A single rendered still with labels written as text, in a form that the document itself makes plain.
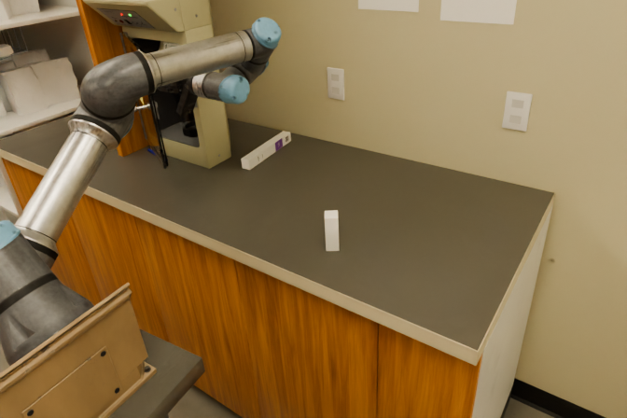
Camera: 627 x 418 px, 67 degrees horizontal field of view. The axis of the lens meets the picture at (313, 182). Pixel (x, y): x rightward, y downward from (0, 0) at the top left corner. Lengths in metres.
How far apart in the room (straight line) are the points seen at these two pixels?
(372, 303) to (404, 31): 0.88
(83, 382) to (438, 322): 0.67
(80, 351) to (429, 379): 0.72
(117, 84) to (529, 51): 1.07
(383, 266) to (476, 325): 0.26
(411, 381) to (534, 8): 1.00
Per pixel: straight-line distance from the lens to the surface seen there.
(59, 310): 0.91
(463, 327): 1.05
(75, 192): 1.13
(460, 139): 1.62
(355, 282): 1.13
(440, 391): 1.19
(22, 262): 0.94
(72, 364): 0.88
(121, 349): 0.94
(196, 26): 1.59
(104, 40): 1.84
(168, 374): 1.01
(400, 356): 1.18
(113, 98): 1.10
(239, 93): 1.28
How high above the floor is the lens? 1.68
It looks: 29 degrees down
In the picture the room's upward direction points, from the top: 3 degrees counter-clockwise
